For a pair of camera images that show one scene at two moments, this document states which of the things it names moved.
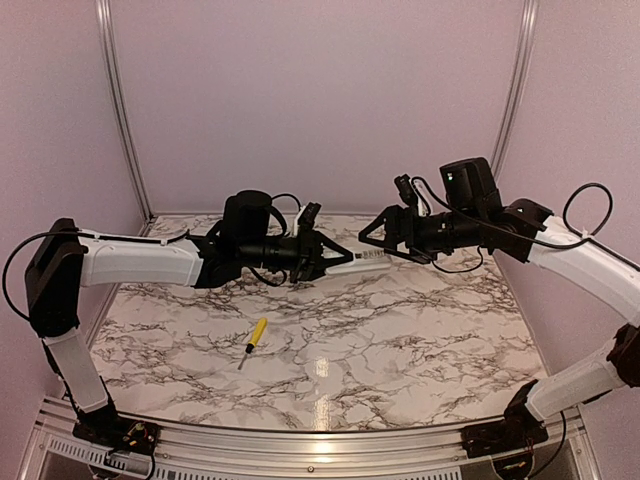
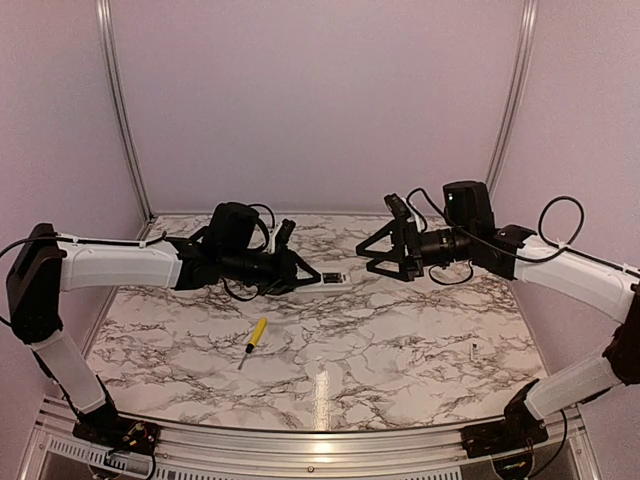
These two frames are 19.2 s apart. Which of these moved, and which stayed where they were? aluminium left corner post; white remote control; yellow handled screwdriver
Moved: white remote control
Stayed: yellow handled screwdriver; aluminium left corner post
